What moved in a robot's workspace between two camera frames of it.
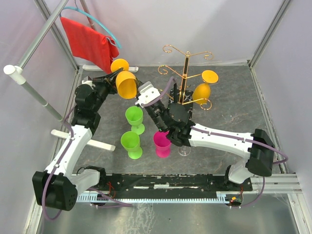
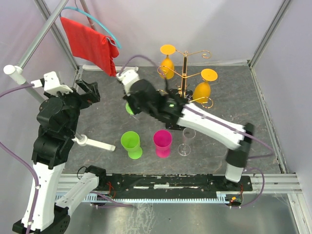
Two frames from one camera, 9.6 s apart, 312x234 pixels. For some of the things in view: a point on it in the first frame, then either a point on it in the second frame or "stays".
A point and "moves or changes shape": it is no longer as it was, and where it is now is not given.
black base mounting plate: [172, 183] stays
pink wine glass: [162, 144] stays
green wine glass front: [130, 141] stays
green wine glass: [134, 115] moves or changes shape
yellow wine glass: [203, 90] stays
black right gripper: [139, 81] -> [129, 99]
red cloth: [88, 44] stays
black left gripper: [108, 81] -> [92, 93]
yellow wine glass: [126, 81] -> [167, 68]
